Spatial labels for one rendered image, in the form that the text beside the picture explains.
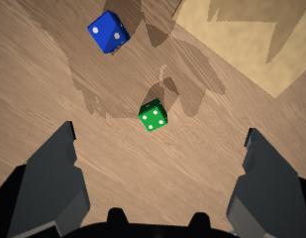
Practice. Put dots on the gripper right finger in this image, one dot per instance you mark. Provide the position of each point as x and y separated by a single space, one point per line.
270 200

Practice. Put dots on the blue die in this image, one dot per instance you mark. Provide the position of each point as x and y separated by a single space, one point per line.
108 32

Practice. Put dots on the green die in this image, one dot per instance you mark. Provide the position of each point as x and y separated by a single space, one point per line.
153 115

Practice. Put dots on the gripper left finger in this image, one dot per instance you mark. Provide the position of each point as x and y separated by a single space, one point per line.
46 197

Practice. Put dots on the tan flat mat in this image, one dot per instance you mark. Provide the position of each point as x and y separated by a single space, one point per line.
265 40

